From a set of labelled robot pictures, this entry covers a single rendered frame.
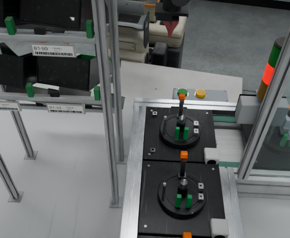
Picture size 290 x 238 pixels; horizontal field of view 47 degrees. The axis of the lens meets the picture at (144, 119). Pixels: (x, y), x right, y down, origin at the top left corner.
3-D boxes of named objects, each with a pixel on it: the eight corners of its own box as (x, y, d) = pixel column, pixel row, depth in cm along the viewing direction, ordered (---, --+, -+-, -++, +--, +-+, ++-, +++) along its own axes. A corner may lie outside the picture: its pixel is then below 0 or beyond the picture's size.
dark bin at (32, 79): (33, 59, 106) (33, 35, 103) (72, 65, 104) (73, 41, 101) (-26, 80, 80) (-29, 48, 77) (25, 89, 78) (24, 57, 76)
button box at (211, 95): (172, 98, 137) (173, 87, 132) (223, 101, 136) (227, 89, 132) (172, 110, 132) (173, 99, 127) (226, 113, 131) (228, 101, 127)
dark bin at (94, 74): (80, 61, 106) (81, 37, 103) (120, 67, 104) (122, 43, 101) (36, 82, 80) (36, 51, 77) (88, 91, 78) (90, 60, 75)
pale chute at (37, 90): (46, 101, 122) (48, 89, 121) (81, 107, 120) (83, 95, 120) (3, 96, 94) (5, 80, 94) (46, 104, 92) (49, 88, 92)
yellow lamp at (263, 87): (255, 89, 86) (260, 73, 83) (274, 89, 86) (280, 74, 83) (258, 102, 83) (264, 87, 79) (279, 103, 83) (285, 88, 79)
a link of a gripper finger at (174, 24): (177, 42, 107) (179, 15, 100) (154, 41, 107) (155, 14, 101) (176, 31, 112) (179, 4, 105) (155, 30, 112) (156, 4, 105)
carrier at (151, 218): (142, 164, 108) (143, 138, 99) (218, 167, 107) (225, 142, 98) (137, 236, 91) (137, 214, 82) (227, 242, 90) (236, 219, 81)
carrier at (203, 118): (146, 110, 125) (146, 84, 115) (211, 113, 124) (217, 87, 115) (142, 163, 108) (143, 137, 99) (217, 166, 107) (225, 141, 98)
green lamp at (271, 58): (265, 56, 79) (271, 38, 76) (287, 57, 79) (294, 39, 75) (270, 69, 76) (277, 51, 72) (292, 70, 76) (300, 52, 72)
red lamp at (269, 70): (260, 73, 83) (265, 56, 79) (280, 74, 83) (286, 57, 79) (264, 86, 79) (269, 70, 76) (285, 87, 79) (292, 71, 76)
